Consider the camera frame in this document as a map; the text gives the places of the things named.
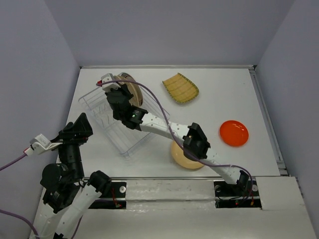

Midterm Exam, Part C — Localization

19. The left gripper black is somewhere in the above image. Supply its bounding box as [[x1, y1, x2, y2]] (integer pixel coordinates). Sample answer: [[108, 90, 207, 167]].
[[49, 111, 94, 177]]

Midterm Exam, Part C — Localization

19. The beige floral square plate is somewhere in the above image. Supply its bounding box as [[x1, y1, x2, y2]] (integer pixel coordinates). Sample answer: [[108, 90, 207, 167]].
[[126, 82, 141, 107]]

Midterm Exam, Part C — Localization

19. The green rimmed white plate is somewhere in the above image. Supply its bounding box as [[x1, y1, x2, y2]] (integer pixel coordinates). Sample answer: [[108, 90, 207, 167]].
[[120, 72, 143, 107]]

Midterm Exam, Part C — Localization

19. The small beige flower plate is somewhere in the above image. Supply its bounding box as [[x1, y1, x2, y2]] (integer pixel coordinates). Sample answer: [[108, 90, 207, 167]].
[[114, 75, 127, 85]]

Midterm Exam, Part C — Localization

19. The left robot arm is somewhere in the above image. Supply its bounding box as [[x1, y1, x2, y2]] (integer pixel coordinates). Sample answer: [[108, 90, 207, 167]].
[[25, 113, 112, 239]]

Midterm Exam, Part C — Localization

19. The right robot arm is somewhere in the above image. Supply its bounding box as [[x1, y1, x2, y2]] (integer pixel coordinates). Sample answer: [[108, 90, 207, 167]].
[[97, 80, 253, 195]]

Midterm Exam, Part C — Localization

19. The yellow bamboo pattern plate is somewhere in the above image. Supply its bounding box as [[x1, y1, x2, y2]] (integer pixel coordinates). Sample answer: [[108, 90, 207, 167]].
[[162, 73, 199, 104]]

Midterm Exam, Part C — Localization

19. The large yellow round plate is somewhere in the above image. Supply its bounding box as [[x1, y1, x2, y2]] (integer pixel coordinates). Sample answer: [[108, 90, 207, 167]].
[[170, 141, 204, 170]]

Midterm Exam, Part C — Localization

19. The orange round plate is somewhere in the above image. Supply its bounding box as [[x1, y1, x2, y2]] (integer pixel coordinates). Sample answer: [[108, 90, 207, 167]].
[[219, 120, 249, 147]]

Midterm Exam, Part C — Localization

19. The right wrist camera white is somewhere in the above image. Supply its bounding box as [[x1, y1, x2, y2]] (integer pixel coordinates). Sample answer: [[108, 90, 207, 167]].
[[96, 73, 121, 93]]

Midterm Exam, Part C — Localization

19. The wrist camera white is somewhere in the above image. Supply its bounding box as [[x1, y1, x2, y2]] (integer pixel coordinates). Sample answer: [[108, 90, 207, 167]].
[[96, 73, 121, 93], [23, 134, 62, 156]]

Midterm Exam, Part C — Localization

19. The clear wire dish rack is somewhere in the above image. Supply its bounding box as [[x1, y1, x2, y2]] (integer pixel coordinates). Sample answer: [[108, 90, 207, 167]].
[[78, 86, 163, 158]]

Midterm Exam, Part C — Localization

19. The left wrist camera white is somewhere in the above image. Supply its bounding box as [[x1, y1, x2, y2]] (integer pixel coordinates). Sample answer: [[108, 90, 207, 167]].
[[23, 134, 62, 156]]

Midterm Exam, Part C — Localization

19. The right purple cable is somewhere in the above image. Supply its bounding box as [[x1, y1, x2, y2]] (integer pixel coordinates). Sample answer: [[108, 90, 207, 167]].
[[96, 79, 255, 202]]

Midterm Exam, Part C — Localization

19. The purple cable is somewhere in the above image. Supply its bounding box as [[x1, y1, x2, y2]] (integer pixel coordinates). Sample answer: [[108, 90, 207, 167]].
[[96, 79, 255, 202], [0, 151, 40, 237]]

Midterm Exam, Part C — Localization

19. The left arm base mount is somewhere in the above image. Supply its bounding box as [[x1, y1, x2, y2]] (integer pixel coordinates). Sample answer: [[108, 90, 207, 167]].
[[89, 180, 127, 210]]

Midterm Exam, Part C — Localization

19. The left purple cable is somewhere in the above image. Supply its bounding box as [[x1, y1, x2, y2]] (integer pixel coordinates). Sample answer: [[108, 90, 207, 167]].
[[0, 151, 40, 237]]

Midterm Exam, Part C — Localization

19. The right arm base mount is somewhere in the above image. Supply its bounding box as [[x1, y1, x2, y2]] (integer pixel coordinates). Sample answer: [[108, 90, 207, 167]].
[[214, 180, 262, 209]]

